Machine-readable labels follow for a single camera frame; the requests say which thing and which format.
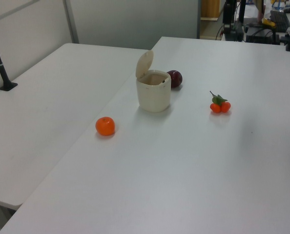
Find black metal frame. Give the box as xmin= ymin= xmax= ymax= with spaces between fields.
xmin=222 ymin=0 xmax=245 ymax=41

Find dark red apple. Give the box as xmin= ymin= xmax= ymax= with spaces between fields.
xmin=166 ymin=70 xmax=183 ymax=89

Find cream plastic garbage bin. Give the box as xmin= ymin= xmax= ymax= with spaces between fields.
xmin=135 ymin=50 xmax=172 ymax=113

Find orange mandarin fruit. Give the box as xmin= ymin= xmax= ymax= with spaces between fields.
xmin=95 ymin=117 xmax=116 ymax=137

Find wooden cabinet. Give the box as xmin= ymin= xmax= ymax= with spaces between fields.
xmin=200 ymin=0 xmax=220 ymax=21

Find black equipment box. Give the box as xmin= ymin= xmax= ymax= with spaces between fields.
xmin=244 ymin=24 xmax=280 ymax=45

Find grey partition post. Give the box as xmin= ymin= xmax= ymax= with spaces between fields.
xmin=62 ymin=0 xmax=80 ymax=44

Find black camera stand pole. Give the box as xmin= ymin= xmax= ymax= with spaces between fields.
xmin=0 ymin=24 xmax=18 ymax=92

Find small oranges with leaves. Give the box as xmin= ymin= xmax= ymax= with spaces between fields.
xmin=209 ymin=91 xmax=231 ymax=114

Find black vertical pole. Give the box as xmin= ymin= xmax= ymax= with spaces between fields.
xmin=237 ymin=0 xmax=247 ymax=25

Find black computer keyboard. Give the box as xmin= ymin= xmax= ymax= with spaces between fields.
xmin=269 ymin=9 xmax=290 ymax=31

